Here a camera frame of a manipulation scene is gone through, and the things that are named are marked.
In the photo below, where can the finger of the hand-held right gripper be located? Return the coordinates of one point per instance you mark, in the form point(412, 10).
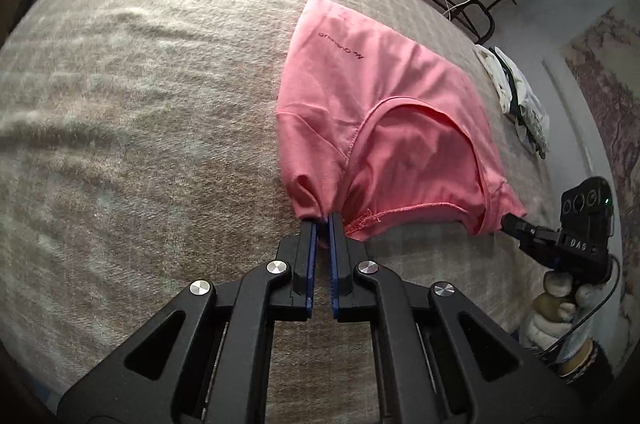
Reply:
point(530, 236)

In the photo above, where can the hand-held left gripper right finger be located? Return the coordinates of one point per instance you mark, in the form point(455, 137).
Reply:
point(334, 264)

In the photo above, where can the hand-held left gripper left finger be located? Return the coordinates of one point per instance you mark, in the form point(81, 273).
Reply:
point(311, 264)

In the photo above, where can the pink t-shirt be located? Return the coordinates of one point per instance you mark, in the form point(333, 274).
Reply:
point(380, 113)

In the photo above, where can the person's right forearm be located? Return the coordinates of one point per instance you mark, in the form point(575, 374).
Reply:
point(585, 356)

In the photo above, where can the pile of pale clothes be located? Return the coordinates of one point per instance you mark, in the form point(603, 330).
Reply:
point(525, 98)

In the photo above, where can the person's right hand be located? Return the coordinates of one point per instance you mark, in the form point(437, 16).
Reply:
point(552, 309)

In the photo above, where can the landscape wall tapestry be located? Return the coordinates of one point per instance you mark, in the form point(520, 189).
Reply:
point(612, 103)

